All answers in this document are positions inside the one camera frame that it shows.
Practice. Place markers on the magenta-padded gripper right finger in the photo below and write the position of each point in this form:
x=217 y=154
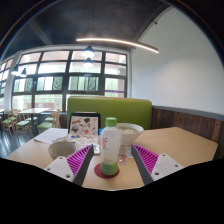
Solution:
x=163 y=165

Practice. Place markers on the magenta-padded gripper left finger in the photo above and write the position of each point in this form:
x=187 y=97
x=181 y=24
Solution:
x=60 y=166

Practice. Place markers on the white green-capped drink bottle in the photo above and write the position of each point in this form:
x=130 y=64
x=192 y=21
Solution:
x=110 y=146

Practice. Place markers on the white patterned paper cup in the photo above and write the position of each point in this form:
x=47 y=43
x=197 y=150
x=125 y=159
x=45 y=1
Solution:
x=61 y=150

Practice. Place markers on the white paper sheets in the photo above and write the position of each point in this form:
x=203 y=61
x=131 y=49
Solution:
x=50 y=135

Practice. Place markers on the flat round red coaster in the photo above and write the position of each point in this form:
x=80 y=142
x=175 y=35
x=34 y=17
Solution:
x=98 y=171

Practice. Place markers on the white bowl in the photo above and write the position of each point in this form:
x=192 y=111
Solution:
x=131 y=131

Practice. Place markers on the small blue-capped bottle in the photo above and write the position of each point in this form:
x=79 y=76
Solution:
x=100 y=131

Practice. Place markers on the group of green-cushioned wooden chairs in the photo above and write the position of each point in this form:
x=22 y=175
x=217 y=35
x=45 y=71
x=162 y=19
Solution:
x=21 y=122

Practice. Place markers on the light wooden dining table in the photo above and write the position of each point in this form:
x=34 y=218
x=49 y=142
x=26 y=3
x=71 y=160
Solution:
x=33 y=110

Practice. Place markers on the green upholstered booth sofa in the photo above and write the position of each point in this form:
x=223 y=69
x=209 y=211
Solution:
x=126 y=110

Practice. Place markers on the group of pendant lamps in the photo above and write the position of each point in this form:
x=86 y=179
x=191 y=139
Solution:
x=88 y=52

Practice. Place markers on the long linear ceiling light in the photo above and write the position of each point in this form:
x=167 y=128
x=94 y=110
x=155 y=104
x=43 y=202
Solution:
x=116 y=41

